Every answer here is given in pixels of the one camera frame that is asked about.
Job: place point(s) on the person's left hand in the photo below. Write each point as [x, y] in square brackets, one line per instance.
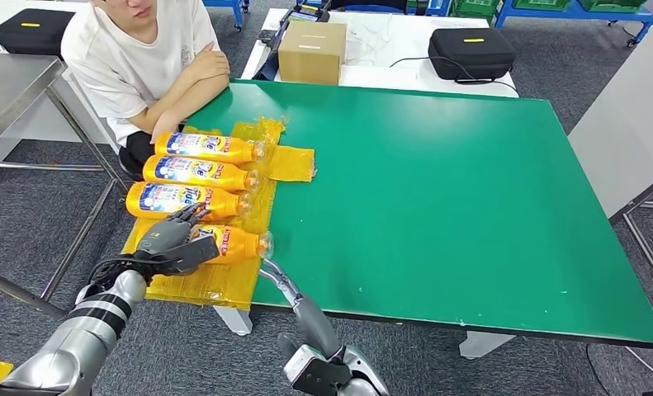
[165, 127]

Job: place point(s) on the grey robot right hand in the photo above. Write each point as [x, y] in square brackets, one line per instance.
[309, 317]

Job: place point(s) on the person's right hand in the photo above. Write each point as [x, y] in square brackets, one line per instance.
[208, 63]

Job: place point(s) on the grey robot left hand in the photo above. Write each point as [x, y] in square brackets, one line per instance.
[165, 235]

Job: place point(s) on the orange detergent bottle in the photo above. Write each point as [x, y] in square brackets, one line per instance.
[206, 174]
[216, 147]
[178, 201]
[238, 243]

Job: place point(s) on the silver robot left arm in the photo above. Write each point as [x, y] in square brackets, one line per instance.
[80, 333]

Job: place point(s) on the black round stool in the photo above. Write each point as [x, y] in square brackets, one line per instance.
[129, 161]

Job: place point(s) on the dark blue folder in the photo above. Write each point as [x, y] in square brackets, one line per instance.
[268, 65]

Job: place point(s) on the person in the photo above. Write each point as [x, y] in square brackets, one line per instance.
[134, 71]

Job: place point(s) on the black smartphone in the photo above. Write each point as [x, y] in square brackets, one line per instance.
[266, 36]

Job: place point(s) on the yellow taped sheet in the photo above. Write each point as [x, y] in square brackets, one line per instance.
[222, 284]

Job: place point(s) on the brown cardboard box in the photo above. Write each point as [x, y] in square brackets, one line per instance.
[312, 52]

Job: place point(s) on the black zip case yellow tag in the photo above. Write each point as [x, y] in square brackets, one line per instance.
[471, 54]
[31, 33]

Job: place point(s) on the green top table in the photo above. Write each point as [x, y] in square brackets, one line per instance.
[441, 207]

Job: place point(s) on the white table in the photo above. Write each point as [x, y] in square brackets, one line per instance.
[381, 76]

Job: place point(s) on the green plastic crate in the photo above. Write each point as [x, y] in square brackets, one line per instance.
[542, 4]
[610, 4]
[474, 8]

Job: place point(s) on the pale grey table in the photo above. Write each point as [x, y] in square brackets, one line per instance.
[627, 125]

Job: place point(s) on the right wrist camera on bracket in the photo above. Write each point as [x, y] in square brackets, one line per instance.
[315, 374]

